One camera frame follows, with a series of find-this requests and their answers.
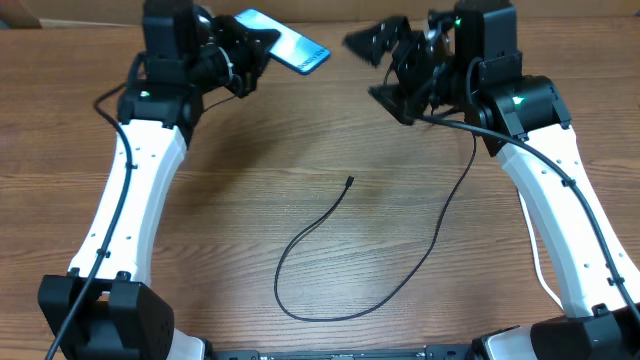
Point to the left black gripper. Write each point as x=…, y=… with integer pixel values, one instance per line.
x=255, y=52

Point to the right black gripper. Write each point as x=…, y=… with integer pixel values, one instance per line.
x=411, y=49

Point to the Samsung Galaxy smartphone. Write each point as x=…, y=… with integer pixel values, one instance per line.
x=292, y=49

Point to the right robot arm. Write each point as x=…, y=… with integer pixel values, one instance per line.
x=464, y=70

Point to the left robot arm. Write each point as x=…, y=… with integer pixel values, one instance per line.
x=104, y=307

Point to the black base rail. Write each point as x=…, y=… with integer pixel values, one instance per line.
x=430, y=352

